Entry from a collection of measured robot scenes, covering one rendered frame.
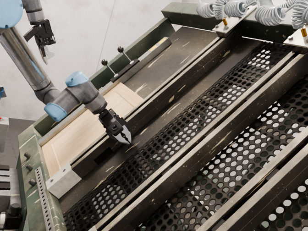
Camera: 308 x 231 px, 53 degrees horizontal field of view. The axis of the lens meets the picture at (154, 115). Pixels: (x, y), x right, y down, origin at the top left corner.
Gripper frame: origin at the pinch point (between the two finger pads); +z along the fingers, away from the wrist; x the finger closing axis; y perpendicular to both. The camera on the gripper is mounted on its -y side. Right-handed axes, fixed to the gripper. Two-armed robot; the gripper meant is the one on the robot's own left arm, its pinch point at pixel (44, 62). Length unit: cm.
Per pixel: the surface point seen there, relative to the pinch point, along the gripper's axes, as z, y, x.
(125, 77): 19.5, 40.2, -1.9
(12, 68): 74, -4, 290
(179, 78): 8, 45, -52
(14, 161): 135, -37, 157
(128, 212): 26, -2, -91
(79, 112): 31.5, 10.1, -0.2
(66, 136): 38.4, -1.6, -9.1
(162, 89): 11, 37, -50
